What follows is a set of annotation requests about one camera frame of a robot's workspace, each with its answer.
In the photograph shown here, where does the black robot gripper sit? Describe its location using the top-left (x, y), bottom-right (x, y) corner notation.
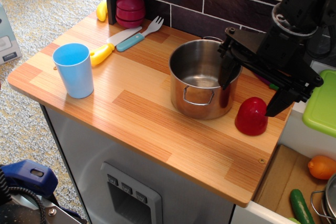
top-left (218, 10), bottom-right (323, 117)

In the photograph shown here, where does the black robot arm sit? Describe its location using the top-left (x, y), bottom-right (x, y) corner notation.
top-left (218, 0), bottom-right (335, 117)

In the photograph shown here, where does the stainless steel pot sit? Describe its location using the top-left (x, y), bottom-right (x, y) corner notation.
top-left (169, 37), bottom-right (243, 120)

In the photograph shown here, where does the purple toy utensil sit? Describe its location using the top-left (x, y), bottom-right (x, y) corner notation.
top-left (254, 73), bottom-right (279, 91)

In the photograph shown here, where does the green plastic cutting board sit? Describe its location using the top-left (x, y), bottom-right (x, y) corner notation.
top-left (302, 70), bottom-right (335, 137)

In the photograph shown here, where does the cardboard box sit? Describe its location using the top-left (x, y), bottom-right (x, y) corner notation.
top-left (254, 145), bottom-right (327, 223)

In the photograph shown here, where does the orange toy fruit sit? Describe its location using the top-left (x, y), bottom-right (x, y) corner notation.
top-left (308, 155), bottom-right (335, 180)

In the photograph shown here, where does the green toy cucumber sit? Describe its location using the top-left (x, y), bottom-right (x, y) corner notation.
top-left (290, 189), bottom-right (315, 224)

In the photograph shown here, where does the magenta wooden toy radish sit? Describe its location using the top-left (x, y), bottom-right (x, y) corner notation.
top-left (115, 0), bottom-right (145, 28)

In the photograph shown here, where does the yellow toy banana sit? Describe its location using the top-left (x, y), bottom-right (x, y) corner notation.
top-left (96, 0), bottom-right (108, 22)

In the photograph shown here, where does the grey toy kitchen cabinet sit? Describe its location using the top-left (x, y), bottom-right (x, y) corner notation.
top-left (42, 106), bottom-right (234, 223)

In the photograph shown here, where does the light blue plastic cup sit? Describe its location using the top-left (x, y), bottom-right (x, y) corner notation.
top-left (52, 43), bottom-right (94, 99)

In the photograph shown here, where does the blue clamp device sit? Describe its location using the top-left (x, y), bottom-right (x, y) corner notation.
top-left (1, 159), bottom-right (58, 197)

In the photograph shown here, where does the white box on carpet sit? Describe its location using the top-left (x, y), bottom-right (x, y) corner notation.
top-left (0, 4), bottom-right (22, 65)

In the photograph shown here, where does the blue handled toy fork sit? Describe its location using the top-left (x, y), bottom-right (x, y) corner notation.
top-left (117, 16), bottom-right (164, 52)

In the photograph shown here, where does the yellow handled toy knife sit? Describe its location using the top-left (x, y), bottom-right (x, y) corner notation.
top-left (90, 26), bottom-right (142, 66)

